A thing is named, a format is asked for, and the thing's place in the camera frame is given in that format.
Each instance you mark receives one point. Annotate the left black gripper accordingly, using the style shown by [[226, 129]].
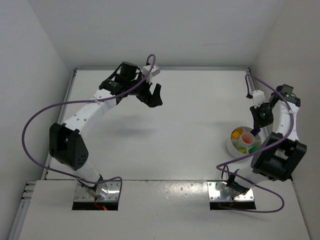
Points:
[[146, 94]]

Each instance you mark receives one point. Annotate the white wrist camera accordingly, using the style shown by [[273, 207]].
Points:
[[149, 72], [258, 98]]

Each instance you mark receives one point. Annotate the white round divided container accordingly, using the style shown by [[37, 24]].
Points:
[[233, 145]]

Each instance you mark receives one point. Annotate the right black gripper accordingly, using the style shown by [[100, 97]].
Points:
[[258, 125]]

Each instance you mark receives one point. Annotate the yellow long lego brick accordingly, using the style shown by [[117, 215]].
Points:
[[236, 134]]

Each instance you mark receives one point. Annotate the blue lego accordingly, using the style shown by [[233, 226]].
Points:
[[255, 131]]

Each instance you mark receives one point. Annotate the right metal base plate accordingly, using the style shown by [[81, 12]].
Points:
[[219, 193]]

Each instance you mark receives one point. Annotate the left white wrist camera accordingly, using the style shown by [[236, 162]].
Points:
[[149, 72]]

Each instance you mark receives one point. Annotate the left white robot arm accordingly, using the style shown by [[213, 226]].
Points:
[[66, 143]]

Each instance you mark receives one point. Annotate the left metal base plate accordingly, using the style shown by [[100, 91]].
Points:
[[105, 193]]

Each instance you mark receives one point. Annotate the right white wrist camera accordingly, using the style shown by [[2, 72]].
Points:
[[258, 98]]

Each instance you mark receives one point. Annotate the metal base plate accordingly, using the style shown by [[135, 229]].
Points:
[[219, 193], [105, 193]]

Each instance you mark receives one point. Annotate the orange lego piece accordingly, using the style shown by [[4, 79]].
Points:
[[248, 138]]

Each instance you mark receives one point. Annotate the green square lego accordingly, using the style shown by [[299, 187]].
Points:
[[253, 149]]

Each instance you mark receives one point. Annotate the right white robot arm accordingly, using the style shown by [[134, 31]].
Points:
[[282, 149]]

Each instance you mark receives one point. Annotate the lime green lego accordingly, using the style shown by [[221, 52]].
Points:
[[242, 150]]

